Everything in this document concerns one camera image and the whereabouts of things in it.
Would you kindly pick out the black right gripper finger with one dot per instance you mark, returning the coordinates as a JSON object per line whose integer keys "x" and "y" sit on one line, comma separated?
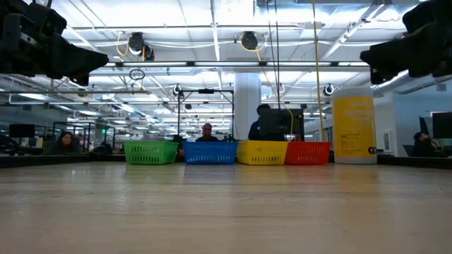
{"x": 376, "y": 77}
{"x": 388, "y": 58}

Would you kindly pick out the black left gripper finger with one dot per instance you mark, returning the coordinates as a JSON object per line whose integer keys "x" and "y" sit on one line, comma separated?
{"x": 77, "y": 60}
{"x": 82, "y": 79}

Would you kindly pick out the yellow and white canister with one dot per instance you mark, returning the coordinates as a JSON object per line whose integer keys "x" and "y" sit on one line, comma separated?
{"x": 354, "y": 123}

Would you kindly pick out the person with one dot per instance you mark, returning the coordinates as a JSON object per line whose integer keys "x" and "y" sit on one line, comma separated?
{"x": 207, "y": 132}
{"x": 255, "y": 127}
{"x": 425, "y": 144}
{"x": 66, "y": 144}

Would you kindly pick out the black computer monitor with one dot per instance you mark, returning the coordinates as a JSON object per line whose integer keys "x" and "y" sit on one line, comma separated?
{"x": 443, "y": 124}
{"x": 280, "y": 121}
{"x": 22, "y": 130}

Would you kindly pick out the black office chair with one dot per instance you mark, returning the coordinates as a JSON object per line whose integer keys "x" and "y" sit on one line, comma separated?
{"x": 7, "y": 145}

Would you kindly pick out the green plastic basket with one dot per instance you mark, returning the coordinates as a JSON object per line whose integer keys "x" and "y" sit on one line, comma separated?
{"x": 150, "y": 151}

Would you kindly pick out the red plastic basket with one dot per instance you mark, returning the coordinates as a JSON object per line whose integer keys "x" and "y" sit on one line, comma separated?
{"x": 307, "y": 153}

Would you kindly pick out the white building column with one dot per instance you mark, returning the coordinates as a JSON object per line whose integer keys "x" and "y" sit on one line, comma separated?
{"x": 247, "y": 106}

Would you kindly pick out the yellow plastic basket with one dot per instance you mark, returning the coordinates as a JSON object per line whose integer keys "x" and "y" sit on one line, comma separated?
{"x": 261, "y": 152}

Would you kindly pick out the blue plastic basket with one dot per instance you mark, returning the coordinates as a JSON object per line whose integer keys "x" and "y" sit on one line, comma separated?
{"x": 210, "y": 153}

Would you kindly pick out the black table frame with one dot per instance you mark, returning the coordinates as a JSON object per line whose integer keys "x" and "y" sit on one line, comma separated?
{"x": 53, "y": 159}

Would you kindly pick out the black metal rack frame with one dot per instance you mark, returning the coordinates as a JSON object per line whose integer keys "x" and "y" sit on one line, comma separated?
{"x": 206, "y": 91}

